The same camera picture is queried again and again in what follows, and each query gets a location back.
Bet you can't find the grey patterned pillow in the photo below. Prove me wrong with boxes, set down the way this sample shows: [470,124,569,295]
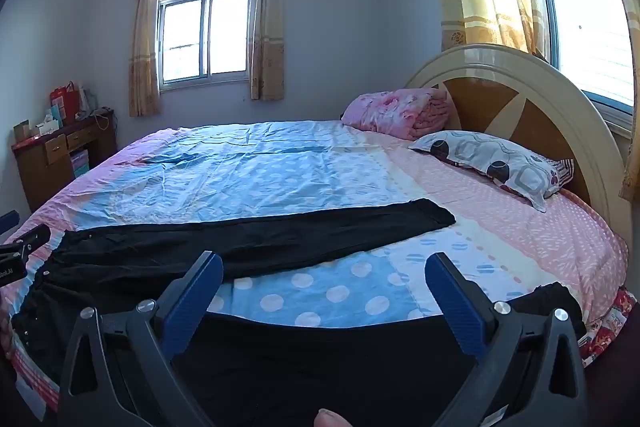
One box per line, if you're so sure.
[407,130,576,212]

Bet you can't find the large bedside window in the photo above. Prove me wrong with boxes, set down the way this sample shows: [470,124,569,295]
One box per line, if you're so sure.
[517,0,640,130]

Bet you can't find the stack of books in desk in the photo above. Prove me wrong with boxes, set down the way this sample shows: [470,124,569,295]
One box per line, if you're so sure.
[70,150,91,178]

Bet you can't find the black pants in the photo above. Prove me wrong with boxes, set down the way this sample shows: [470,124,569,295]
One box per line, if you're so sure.
[10,198,588,427]

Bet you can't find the blue pink dotted bed cover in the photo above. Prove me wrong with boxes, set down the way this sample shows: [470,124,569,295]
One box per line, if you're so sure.
[0,119,631,415]

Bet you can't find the small sliding window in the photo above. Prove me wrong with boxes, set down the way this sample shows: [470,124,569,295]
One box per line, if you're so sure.
[158,0,259,92]

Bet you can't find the pink floral folded blanket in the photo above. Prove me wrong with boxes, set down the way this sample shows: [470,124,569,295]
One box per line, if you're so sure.
[341,88,451,142]

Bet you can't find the cream wooden bed headboard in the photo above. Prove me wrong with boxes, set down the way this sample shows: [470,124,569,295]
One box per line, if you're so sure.
[402,43,628,238]

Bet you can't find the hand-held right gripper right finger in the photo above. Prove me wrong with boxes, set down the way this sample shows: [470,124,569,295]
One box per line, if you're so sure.
[425,252,588,427]

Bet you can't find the brown wooden desk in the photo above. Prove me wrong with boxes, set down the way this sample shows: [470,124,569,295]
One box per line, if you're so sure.
[11,108,119,214]

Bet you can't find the person's right hand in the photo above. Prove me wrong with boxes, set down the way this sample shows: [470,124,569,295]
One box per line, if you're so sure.
[312,408,357,427]

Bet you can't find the narrow yellow floral curtain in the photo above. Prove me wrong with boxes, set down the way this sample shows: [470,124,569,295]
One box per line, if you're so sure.
[249,0,287,102]
[128,0,167,118]

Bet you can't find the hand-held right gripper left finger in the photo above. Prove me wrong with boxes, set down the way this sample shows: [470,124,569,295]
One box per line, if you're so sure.
[59,251,224,427]

